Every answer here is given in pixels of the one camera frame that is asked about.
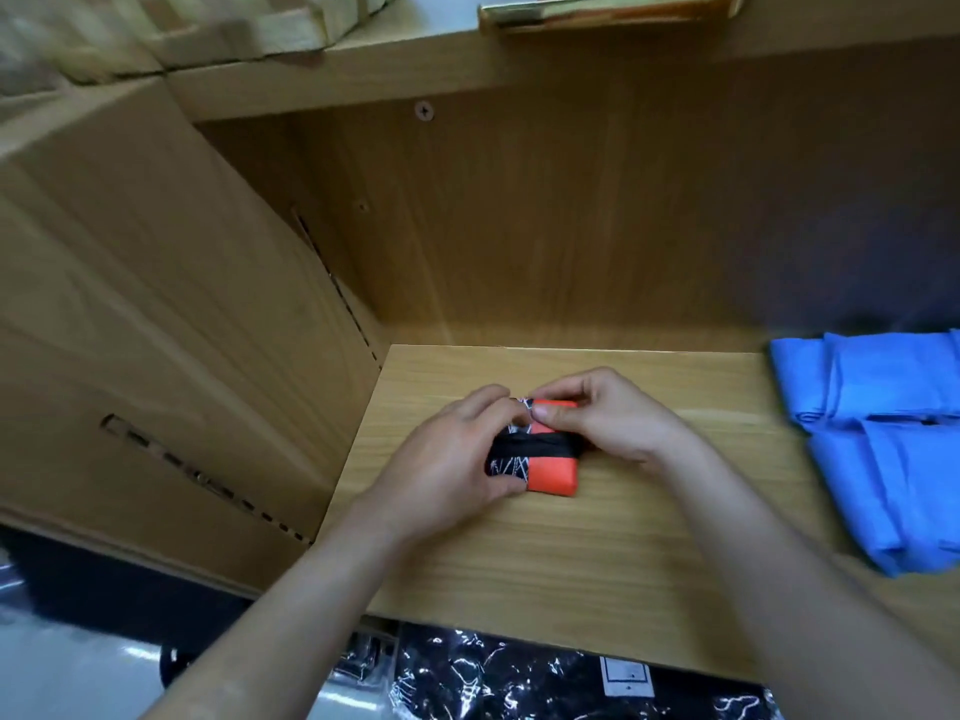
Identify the person's right hand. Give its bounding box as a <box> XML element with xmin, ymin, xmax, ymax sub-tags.
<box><xmin>526</xmin><ymin>367</ymin><xmax>710</xmax><ymax>477</ymax></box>

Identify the person's left hand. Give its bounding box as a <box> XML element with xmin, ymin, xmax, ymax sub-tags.
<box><xmin>349</xmin><ymin>383</ymin><xmax>537</xmax><ymax>552</ymax></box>

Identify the wooden shelf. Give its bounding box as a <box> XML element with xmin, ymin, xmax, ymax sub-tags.
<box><xmin>0</xmin><ymin>0</ymin><xmax>960</xmax><ymax>687</ymax></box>

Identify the light blue non-woven bag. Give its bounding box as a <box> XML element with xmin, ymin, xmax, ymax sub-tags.
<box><xmin>805</xmin><ymin>418</ymin><xmax>960</xmax><ymax>580</ymax></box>
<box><xmin>766</xmin><ymin>329</ymin><xmax>960</xmax><ymax>435</ymax></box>

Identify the person's right forearm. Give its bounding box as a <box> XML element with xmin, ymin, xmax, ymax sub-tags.
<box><xmin>660</xmin><ymin>431</ymin><xmax>960</xmax><ymax>720</ymax></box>

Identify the person's left forearm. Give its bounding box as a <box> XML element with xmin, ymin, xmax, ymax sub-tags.
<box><xmin>142</xmin><ymin>514</ymin><xmax>414</xmax><ymax>720</ymax></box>

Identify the beige woven basket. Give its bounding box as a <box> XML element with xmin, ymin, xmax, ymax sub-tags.
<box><xmin>0</xmin><ymin>0</ymin><xmax>404</xmax><ymax>102</ymax></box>

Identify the black plastic-wrapped bag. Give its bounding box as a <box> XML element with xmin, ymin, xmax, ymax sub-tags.
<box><xmin>157</xmin><ymin>622</ymin><xmax>401</xmax><ymax>702</ymax></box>

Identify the black wrapped bag with tag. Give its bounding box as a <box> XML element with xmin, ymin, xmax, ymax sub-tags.
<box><xmin>387</xmin><ymin>622</ymin><xmax>785</xmax><ymax>720</ymax></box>

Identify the white paper tag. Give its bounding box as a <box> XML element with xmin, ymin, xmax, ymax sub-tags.
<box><xmin>600</xmin><ymin>656</ymin><xmax>657</xmax><ymax>700</ymax></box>

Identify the gold stand with white card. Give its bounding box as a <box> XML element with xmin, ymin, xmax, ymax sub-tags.
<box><xmin>475</xmin><ymin>0</ymin><xmax>750</xmax><ymax>36</ymax></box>

